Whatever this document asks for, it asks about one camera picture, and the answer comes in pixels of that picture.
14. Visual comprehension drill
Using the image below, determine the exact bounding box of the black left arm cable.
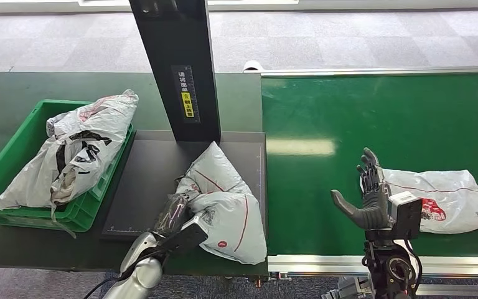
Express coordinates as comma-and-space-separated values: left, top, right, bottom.
83, 247, 170, 299

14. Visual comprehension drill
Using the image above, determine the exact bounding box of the white red-striped mailer bag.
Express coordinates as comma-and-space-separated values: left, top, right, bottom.
175, 141, 268, 266

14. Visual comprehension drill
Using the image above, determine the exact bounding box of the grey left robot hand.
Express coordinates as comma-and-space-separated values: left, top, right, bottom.
153, 191, 192, 240

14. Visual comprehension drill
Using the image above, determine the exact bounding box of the white mailer bag black print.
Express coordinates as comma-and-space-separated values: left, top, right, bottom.
0, 89, 139, 239

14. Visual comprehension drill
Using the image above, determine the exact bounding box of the green plastic basket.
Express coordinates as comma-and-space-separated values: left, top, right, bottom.
0, 98, 136, 233

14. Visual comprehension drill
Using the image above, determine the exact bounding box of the pale conveyor roller end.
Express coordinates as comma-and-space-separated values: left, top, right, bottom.
243, 60, 265, 74

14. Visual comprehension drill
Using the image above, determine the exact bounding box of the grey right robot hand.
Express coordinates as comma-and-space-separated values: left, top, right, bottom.
330, 148, 392, 231

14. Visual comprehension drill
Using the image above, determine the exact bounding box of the aluminium conveyor frame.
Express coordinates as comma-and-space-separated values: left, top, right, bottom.
260, 65, 478, 278

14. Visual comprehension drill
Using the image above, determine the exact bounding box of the green conveyor belt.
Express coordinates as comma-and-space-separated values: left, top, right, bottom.
260, 73, 478, 257

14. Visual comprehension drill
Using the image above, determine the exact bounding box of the flat white mailer bag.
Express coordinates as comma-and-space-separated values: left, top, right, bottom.
381, 168, 478, 235

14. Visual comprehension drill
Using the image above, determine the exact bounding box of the dark grey weighing platform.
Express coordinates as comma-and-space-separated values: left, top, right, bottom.
100, 130, 268, 243

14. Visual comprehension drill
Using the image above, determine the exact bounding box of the yellow and black label sticker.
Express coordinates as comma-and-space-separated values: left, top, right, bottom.
171, 64, 202, 125

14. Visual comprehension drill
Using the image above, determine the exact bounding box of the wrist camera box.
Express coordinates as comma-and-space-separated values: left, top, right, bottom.
156, 214, 209, 257
388, 191, 424, 241

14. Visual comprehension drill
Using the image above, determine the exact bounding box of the black weighing device column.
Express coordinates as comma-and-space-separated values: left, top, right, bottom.
128, 0, 222, 143

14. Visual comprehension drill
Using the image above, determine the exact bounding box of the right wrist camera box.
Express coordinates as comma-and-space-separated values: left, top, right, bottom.
388, 191, 424, 241

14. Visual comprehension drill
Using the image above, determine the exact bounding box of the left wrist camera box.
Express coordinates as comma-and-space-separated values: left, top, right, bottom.
156, 214, 209, 257

